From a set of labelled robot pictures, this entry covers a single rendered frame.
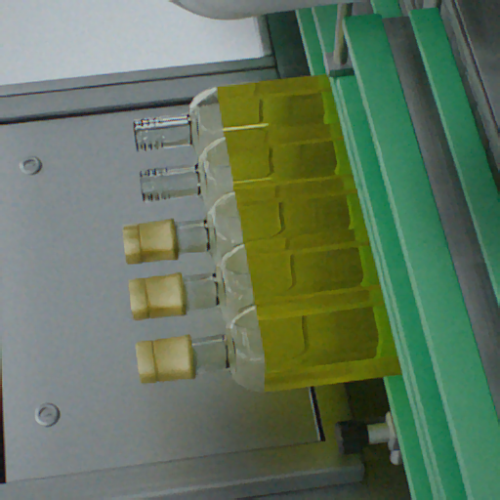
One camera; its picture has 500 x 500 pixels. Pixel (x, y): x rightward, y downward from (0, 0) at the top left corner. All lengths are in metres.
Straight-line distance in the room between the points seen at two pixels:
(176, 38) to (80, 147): 0.18
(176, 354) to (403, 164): 0.23
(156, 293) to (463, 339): 0.27
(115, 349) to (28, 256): 0.14
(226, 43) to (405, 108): 0.44
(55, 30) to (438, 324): 0.68
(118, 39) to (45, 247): 0.28
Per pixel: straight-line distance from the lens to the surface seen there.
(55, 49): 1.39
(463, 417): 0.84
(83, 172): 1.28
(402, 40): 1.04
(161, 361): 0.99
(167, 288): 1.02
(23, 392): 1.15
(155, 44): 1.39
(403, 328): 0.96
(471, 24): 1.03
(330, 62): 1.13
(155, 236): 1.06
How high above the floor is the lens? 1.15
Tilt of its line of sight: 5 degrees down
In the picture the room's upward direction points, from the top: 97 degrees counter-clockwise
